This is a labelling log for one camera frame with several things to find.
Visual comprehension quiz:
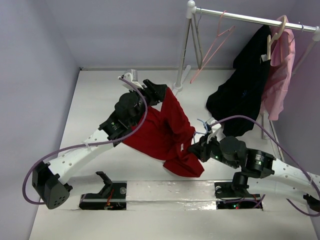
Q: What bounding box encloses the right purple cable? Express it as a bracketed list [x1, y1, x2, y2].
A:
[212, 114, 320, 217]

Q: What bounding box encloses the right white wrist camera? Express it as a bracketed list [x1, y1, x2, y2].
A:
[206, 117, 222, 144]

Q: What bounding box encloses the blue wire hanger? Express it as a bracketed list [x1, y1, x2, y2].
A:
[192, 118, 211, 144]

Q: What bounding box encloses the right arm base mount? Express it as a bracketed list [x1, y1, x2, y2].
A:
[214, 181, 263, 210]

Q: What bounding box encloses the pink shirt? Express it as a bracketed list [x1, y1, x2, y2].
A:
[260, 26, 296, 121]

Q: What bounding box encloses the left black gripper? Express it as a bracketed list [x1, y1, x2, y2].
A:
[128, 80, 166, 127]

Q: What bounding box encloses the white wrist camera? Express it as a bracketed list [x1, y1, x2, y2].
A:
[120, 69, 142, 88]
[206, 117, 222, 144]

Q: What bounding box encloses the grey plastic hanger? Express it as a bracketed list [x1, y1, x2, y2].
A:
[191, 13, 204, 70]

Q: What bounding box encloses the wooden hanger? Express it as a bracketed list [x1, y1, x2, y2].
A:
[266, 15, 287, 60]

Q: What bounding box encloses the white clothes rack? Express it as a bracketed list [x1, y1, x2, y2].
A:
[172, 0, 320, 141]

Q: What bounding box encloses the black t shirt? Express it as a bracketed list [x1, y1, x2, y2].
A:
[206, 25, 271, 121]

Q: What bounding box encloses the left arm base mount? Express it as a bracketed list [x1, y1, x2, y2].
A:
[78, 171, 127, 211]

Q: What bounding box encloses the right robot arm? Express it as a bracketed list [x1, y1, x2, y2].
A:
[188, 136, 320, 217]

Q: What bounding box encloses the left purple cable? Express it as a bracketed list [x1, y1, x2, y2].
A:
[22, 77, 149, 206]

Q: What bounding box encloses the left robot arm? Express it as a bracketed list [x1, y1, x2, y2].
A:
[27, 77, 168, 210]

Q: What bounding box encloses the red t shirt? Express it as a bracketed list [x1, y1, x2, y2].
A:
[123, 88, 204, 178]

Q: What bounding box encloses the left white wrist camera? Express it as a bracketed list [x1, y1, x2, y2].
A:
[120, 69, 142, 88]

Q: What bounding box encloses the purple cable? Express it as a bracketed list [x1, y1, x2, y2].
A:
[22, 77, 149, 206]
[212, 114, 320, 217]

